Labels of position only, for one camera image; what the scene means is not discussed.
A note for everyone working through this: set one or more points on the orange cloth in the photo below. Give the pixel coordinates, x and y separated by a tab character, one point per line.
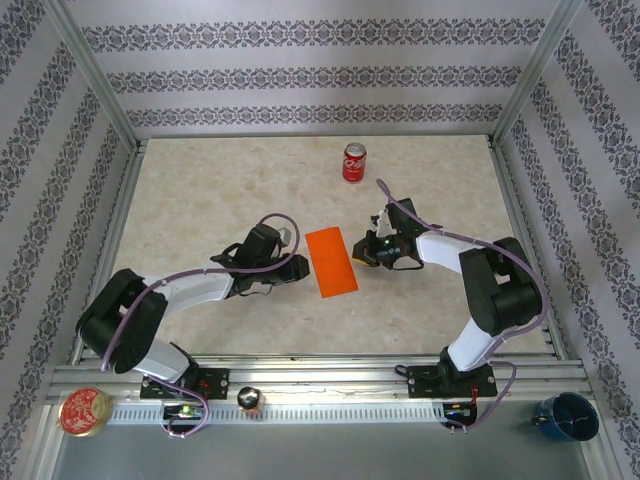
332	262

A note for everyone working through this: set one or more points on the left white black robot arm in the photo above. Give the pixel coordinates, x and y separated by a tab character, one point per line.
195	290

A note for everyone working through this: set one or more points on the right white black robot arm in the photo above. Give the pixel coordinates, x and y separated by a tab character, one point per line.
440	247

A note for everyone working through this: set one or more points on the red soda can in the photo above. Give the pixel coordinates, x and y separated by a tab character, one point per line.
355	165

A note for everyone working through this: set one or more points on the small black round knob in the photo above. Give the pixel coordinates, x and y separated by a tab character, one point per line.
248	398

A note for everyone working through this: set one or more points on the small green circuit board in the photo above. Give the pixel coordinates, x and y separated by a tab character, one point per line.
185	411
457	411

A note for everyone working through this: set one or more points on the blue enamel mug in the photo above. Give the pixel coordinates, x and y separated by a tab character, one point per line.
567	417

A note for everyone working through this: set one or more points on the round red gold tin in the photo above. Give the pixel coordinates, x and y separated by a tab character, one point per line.
84	412

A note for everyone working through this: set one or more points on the aluminium mounting rail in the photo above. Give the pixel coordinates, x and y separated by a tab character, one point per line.
325	375

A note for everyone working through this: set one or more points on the aluminium side rail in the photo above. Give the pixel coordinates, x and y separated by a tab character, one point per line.
506	180
107	260

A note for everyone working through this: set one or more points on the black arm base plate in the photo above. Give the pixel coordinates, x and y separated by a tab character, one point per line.
217	382
422	382

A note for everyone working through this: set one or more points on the aluminium frame post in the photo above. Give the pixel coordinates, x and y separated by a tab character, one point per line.
537	70
95	75

